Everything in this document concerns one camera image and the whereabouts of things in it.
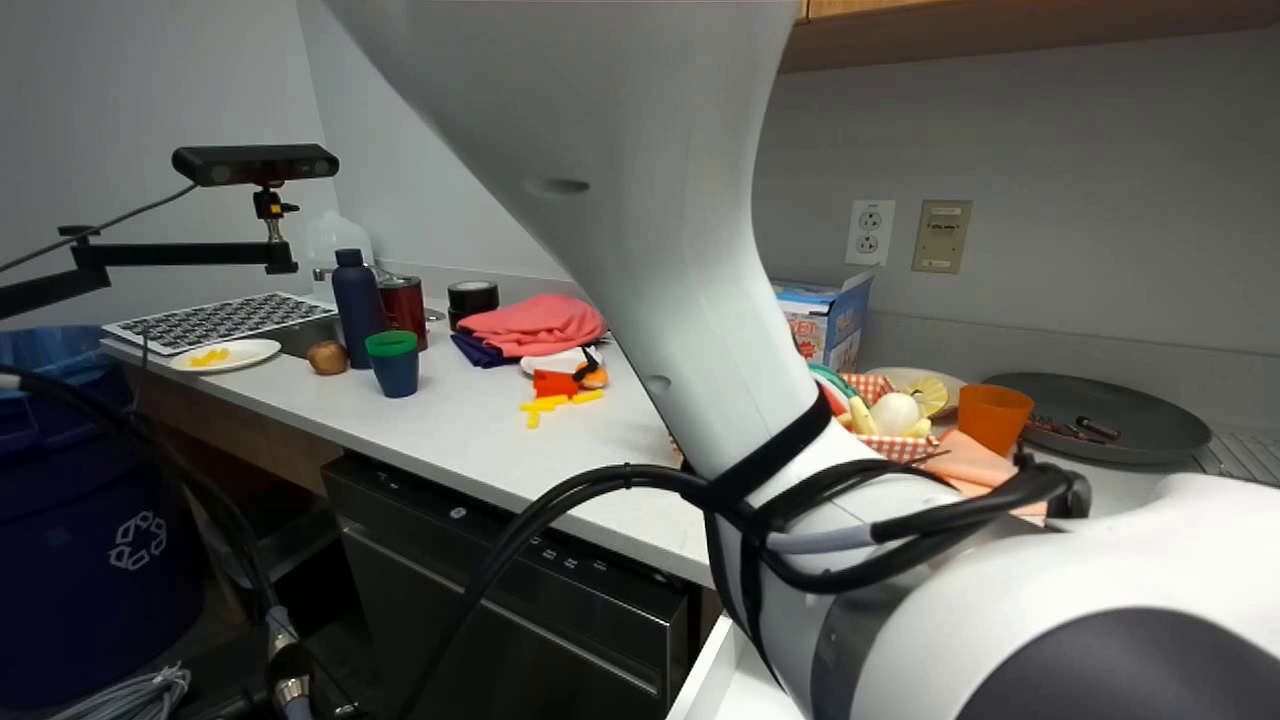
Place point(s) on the white drawer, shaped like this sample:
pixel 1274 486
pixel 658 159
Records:
pixel 729 682

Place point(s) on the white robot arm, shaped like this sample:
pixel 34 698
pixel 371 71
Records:
pixel 621 133

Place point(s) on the red white plush toy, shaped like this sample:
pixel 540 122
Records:
pixel 567 375

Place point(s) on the yellow toy fries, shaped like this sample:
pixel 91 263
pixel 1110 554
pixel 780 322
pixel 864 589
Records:
pixel 544 407

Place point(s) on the pink folded cloth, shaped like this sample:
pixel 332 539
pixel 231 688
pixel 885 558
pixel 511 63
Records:
pixel 539 324

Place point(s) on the dark blue cloth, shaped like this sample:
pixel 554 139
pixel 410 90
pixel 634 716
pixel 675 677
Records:
pixel 479 352

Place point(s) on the blue toy food box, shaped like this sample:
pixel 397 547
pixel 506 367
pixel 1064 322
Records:
pixel 831 319

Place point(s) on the checkered wicker basket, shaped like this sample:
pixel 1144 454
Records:
pixel 853 396

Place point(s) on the dark red mug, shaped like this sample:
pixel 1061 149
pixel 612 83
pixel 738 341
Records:
pixel 405 304

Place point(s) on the blue cup green rim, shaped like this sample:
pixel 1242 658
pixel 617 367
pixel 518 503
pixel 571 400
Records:
pixel 392 363

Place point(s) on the white toy egg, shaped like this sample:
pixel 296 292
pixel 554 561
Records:
pixel 899 415

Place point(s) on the white plate behind basket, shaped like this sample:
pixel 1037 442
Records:
pixel 937 394

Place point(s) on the black dishwasher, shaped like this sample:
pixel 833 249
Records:
pixel 567 635

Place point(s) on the dark blue bottle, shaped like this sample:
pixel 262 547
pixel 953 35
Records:
pixel 357 303

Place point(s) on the brown toy onion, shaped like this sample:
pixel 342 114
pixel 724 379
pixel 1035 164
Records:
pixel 328 358

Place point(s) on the peach folded napkin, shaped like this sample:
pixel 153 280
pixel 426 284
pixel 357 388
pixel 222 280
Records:
pixel 971 464

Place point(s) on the orange plastic cup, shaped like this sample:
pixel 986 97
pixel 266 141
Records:
pixel 995 419

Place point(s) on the white dish drying rack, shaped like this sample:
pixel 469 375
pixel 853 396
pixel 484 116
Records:
pixel 243 319

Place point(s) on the wooden upper cabinet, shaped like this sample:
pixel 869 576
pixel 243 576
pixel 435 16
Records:
pixel 858 35

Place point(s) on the black bin under counter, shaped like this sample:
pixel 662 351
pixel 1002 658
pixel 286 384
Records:
pixel 280 547

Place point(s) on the white plate with yellow food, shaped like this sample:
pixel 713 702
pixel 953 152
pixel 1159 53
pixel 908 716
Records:
pixel 224 358

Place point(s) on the dark grey round plate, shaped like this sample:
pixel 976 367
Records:
pixel 1107 423

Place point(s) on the blue recycling bin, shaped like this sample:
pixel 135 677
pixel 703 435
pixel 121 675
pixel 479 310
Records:
pixel 93 558

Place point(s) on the white wall power outlet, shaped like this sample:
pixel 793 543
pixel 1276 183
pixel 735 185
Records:
pixel 869 233

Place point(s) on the beige wall switch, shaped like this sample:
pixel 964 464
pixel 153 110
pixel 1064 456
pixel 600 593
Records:
pixel 941 239

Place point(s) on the black stereo camera on stand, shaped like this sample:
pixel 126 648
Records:
pixel 212 164

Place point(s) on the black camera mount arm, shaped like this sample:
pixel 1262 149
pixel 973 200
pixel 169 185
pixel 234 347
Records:
pixel 93 263

